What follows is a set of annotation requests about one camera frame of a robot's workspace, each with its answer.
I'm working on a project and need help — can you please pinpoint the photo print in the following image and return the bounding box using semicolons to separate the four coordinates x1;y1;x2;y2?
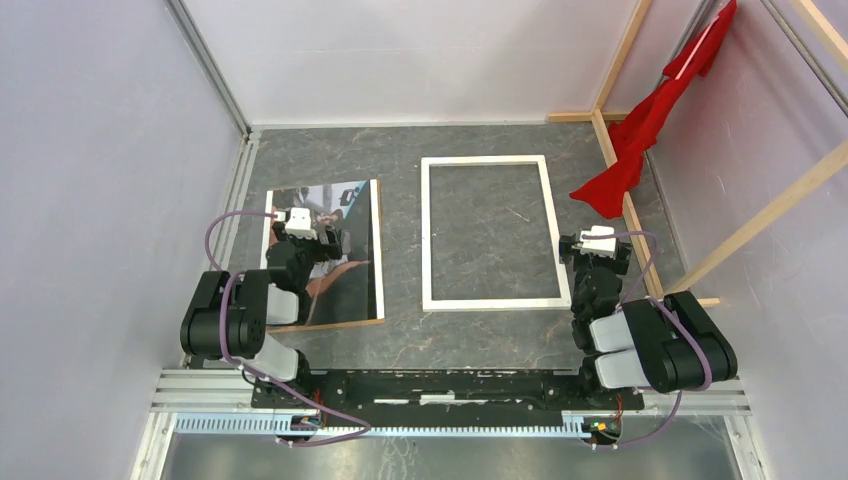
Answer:
260;179;386;329

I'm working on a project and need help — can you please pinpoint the white wooden picture frame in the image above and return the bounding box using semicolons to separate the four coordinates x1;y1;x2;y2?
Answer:
420;155;572;313

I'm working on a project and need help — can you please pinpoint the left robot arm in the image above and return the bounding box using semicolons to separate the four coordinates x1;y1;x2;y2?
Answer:
180;221;350;408

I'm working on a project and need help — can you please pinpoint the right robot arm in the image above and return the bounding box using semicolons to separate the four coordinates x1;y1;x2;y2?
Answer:
559;231;739;408

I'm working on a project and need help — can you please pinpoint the wooden backing board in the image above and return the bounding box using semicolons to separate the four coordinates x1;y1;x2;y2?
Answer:
264;178;387;335

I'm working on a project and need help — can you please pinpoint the red cloth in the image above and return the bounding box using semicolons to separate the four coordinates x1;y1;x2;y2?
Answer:
570;0;738;219

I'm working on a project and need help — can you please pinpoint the wooden beam rack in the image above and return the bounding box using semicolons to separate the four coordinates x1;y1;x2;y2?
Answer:
547;1;847;297

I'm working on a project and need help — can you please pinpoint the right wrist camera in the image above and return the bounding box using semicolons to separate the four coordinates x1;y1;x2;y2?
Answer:
578;225;617;258

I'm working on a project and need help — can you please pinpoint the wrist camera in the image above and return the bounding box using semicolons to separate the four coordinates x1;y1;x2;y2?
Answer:
272;207;317;241
578;225;617;258

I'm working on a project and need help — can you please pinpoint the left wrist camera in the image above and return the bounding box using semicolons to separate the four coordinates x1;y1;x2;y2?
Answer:
272;207;317;241

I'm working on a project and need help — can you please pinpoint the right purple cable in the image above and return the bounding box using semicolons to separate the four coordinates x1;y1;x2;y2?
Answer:
582;230;715;452

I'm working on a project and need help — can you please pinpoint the purple cable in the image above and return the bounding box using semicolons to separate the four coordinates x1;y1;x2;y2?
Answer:
205;210;372;448
582;230;715;452

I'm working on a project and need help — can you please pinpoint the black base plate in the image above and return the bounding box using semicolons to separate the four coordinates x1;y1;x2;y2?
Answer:
291;369;645;429

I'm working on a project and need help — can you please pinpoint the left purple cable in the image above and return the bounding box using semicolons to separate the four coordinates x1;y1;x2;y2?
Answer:
205;210;372;448

